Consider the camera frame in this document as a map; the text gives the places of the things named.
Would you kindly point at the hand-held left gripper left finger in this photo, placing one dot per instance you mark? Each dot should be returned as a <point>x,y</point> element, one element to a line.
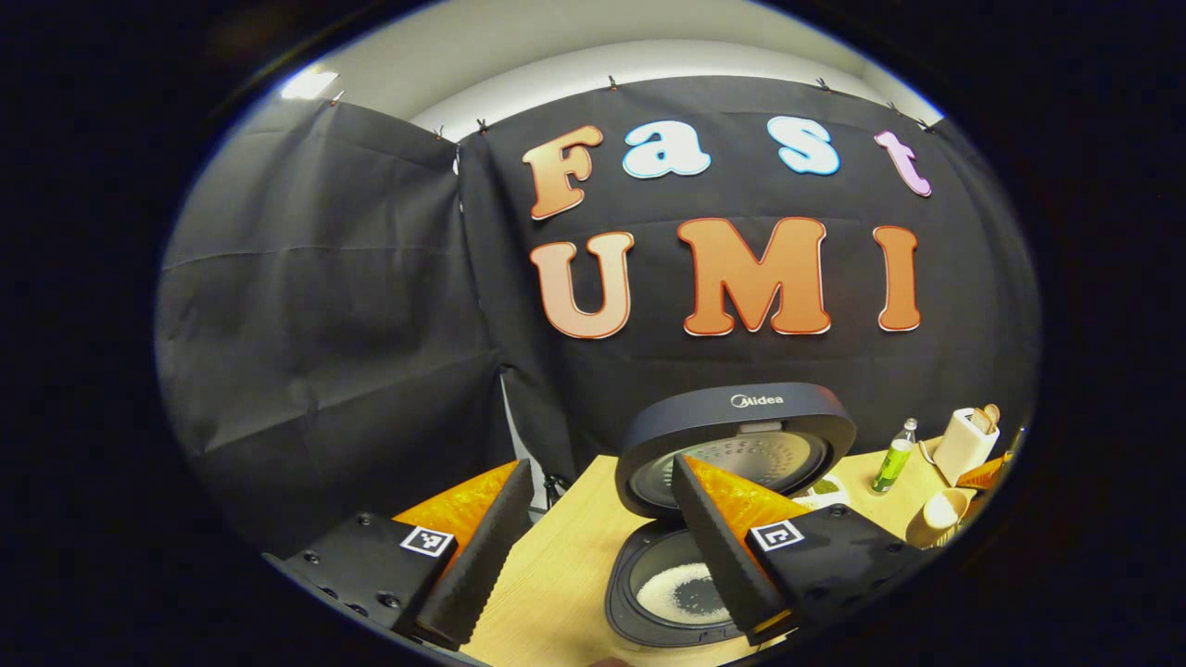
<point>486,565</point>

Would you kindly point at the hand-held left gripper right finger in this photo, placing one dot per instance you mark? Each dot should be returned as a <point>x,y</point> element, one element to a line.
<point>718,565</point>

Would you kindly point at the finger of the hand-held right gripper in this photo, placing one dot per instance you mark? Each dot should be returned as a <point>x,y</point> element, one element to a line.
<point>982,474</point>

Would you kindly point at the white rice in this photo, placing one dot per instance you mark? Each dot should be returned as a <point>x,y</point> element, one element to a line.
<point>676,593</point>

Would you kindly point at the brown wooden spoon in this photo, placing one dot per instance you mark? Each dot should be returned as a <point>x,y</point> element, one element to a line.
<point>936,519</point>

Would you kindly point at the black silver rice cooker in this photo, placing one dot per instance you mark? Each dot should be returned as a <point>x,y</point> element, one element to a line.
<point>741,417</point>

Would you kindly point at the white toaster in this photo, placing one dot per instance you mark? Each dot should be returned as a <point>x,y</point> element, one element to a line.
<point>959,454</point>

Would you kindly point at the toasted bread slice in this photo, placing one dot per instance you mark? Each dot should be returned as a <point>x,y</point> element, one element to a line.
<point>977,421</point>
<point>992,414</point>

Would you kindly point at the green drink bottle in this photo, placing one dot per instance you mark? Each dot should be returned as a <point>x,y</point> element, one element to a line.
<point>894,463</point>

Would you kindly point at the black tripod stand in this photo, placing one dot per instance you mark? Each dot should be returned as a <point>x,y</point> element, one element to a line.
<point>554,488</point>

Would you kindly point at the white divided dish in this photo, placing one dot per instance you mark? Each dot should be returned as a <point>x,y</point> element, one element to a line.
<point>815,502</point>

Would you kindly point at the green beans heap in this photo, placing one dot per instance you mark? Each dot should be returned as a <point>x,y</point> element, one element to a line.
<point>825,486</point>

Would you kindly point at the black backdrop cloth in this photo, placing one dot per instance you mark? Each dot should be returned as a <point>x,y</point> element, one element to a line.
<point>371,324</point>

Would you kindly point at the ceiling light panel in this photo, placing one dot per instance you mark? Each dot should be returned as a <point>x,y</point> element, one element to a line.
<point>309,84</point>

